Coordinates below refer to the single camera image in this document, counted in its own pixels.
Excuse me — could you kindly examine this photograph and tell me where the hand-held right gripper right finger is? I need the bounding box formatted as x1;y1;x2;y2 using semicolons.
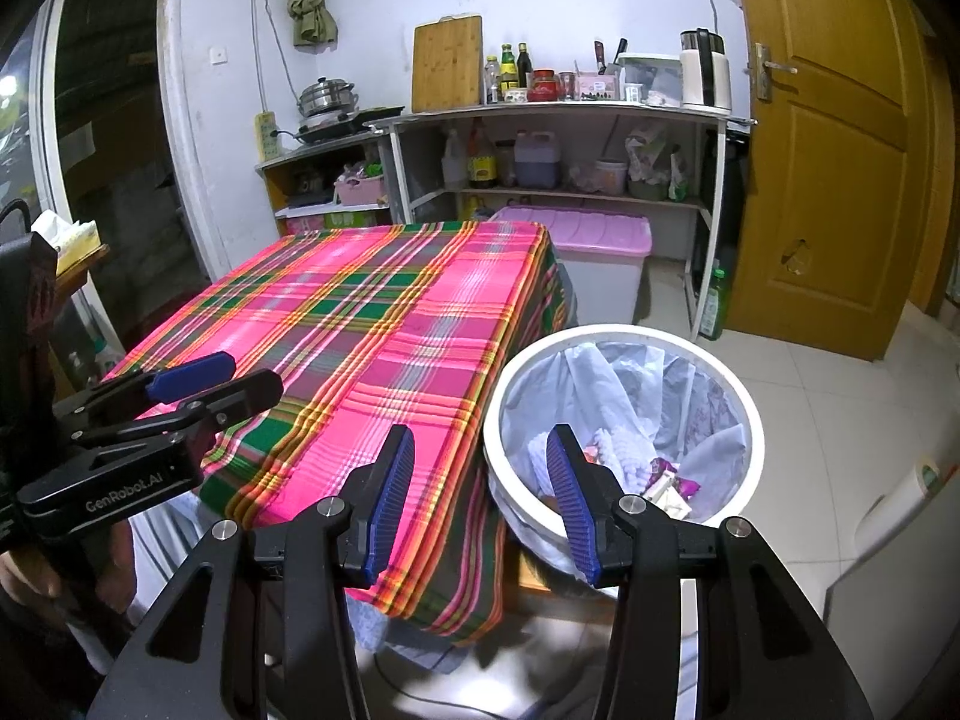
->
545;424;875;720

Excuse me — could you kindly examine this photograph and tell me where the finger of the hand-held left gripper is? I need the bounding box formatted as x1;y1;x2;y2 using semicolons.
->
70;370;285;452
51;350;238;422

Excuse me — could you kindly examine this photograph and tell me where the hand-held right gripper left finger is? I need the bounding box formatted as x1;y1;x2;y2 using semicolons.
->
94;424;417;720

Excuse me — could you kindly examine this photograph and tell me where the white round trash bin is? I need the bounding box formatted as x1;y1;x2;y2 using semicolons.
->
482;324;766;601

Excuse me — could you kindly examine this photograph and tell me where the person's left hand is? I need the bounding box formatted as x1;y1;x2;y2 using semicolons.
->
0;546;85;610

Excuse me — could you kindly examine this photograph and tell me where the wooden stool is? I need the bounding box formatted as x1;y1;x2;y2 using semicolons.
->
516;546;623;616

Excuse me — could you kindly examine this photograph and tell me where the translucent bin liner bag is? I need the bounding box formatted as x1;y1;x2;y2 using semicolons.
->
487;341;751;593

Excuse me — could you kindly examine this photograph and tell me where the pink plaid tablecloth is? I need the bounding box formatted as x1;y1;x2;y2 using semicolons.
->
101;219;578;646

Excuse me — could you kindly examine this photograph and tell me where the wooden side table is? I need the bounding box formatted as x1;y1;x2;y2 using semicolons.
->
52;242;113;361

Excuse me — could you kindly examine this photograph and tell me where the yellow tissue box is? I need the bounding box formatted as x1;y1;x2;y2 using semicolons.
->
34;214;102;271

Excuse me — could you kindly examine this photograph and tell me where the glass sliding door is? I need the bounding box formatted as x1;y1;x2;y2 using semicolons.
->
0;0;218;361

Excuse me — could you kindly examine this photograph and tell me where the pink plastic basket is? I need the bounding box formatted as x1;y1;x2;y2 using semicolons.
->
334;172;387;207

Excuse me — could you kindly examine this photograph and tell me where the green plastic bottle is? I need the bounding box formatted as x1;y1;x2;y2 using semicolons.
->
701;262;730;341

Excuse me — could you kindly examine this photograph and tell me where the small yellow shelf unit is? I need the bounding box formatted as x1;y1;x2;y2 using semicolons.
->
255;131;398;241

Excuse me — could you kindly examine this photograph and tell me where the pink-lidded storage box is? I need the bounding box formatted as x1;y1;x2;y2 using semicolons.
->
491;206;653;327

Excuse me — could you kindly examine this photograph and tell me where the black induction cooker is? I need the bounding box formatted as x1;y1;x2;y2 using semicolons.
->
292;106;406;143

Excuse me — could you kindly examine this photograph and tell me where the stainless steel pot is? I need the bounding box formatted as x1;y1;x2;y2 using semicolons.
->
298;77;359;119

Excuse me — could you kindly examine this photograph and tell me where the white plastic bottle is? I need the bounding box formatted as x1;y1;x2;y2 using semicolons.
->
442;130;466;188

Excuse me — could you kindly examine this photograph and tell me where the white panel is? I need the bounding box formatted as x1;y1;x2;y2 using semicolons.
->
825;456;960;720

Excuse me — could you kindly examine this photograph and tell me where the soy sauce bottle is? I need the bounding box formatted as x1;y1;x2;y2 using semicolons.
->
469;124;497;188

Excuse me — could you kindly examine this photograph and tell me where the purple plastic jug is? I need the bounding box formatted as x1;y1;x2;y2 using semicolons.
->
514;131;562;190

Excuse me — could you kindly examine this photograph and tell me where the bundle of plastic bags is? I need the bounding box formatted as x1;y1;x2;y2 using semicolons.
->
626;124;691;202

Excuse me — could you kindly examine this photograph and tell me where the wooden cutting board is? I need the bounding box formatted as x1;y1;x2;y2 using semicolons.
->
412;15;483;113

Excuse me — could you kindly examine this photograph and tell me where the long white shelf unit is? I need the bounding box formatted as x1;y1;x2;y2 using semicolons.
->
364;101;758;342

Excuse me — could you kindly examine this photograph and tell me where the yellow wooden door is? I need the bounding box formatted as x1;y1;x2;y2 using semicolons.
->
727;0;931;362

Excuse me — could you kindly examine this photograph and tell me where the clear plastic container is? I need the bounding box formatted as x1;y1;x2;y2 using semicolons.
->
619;54;685;106

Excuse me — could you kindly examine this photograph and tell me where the white electric kettle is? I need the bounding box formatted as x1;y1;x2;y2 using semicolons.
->
680;28;732;110

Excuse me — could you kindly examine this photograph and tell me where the black floor cable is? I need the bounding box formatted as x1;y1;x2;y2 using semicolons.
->
375;652;571;715

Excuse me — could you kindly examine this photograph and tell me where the white wall cable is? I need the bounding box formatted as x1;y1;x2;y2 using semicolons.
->
250;0;297;117

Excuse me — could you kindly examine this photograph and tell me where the metal door handle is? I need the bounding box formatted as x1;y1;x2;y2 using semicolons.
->
754;43;798;100

